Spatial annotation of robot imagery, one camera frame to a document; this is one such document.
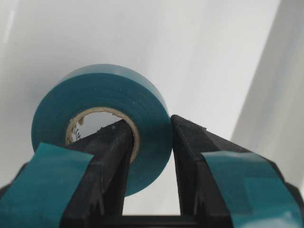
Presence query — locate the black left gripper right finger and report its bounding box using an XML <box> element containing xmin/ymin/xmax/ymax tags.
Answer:
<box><xmin>171</xmin><ymin>114</ymin><xmax>304</xmax><ymax>228</ymax></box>

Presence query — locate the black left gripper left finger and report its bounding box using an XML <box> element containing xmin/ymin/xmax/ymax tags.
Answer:
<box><xmin>0</xmin><ymin>120</ymin><xmax>133</xmax><ymax>228</ymax></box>

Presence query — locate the teal tape roll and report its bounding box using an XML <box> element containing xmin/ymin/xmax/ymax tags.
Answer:
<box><xmin>31</xmin><ymin>64</ymin><xmax>172</xmax><ymax>196</ymax></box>

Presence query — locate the white plastic case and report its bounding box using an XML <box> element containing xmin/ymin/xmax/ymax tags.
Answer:
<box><xmin>0</xmin><ymin>0</ymin><xmax>304</xmax><ymax>228</ymax></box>

